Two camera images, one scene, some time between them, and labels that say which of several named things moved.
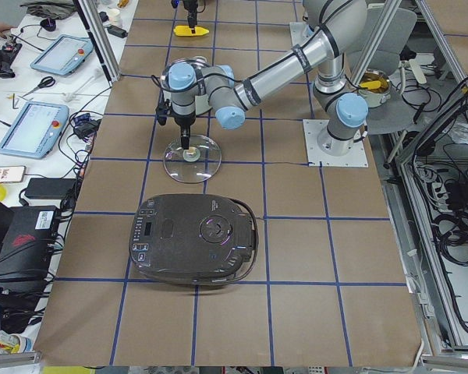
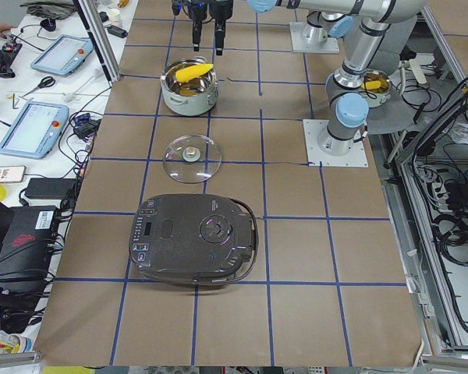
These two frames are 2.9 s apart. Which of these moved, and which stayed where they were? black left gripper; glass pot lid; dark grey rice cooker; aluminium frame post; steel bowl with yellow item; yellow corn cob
Moved: black left gripper; yellow corn cob
Stayed: glass pot lid; dark grey rice cooker; steel bowl with yellow item; aluminium frame post
